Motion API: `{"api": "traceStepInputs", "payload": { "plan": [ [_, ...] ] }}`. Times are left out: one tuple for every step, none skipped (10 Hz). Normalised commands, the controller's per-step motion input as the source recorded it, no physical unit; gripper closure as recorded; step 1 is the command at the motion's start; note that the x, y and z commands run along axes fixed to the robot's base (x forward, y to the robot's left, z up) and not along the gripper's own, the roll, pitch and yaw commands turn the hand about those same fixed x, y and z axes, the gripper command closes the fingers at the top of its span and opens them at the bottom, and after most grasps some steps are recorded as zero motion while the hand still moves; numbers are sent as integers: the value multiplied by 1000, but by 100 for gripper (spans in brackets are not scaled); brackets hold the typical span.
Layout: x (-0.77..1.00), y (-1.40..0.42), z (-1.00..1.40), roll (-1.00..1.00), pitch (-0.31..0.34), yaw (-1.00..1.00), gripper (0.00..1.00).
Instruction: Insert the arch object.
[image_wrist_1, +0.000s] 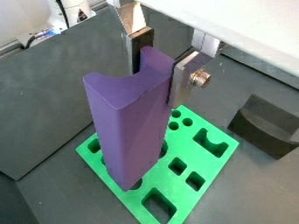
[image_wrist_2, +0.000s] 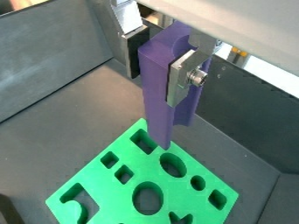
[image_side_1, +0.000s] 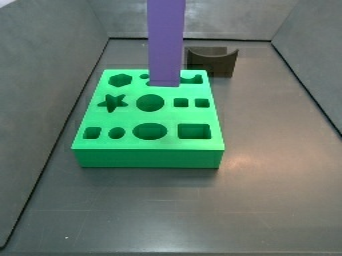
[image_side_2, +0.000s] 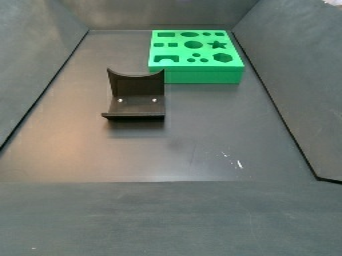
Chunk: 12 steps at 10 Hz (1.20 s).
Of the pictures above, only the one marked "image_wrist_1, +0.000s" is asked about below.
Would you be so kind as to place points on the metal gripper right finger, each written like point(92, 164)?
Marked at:
point(188, 72)

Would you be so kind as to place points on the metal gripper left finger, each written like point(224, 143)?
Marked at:
point(139, 33)

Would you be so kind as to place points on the purple arch block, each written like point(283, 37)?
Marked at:
point(129, 113)

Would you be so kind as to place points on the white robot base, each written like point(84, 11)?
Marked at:
point(67, 13)

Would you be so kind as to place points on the black arch holder stand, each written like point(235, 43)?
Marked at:
point(266, 126)

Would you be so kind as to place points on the green shape sorter board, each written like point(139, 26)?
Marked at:
point(196, 150)

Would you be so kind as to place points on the aluminium frame rail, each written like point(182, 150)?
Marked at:
point(11, 48)

